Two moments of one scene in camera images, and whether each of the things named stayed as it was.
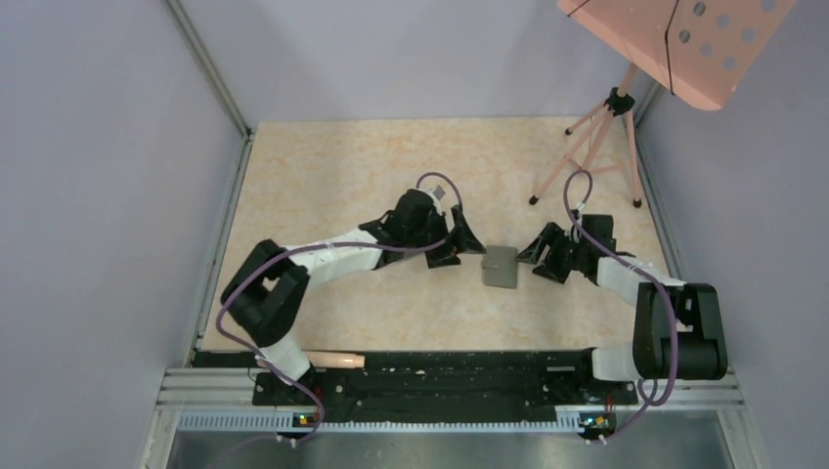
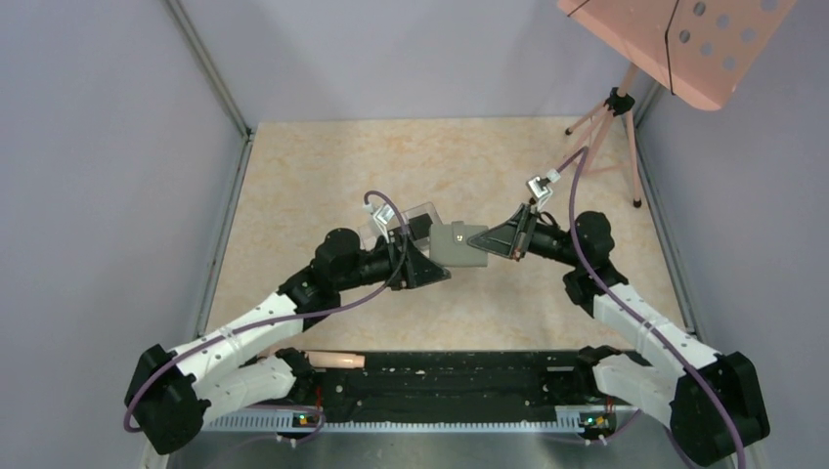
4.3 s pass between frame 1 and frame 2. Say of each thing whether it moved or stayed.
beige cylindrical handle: stayed
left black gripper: moved
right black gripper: moved
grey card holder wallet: moved
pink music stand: stayed
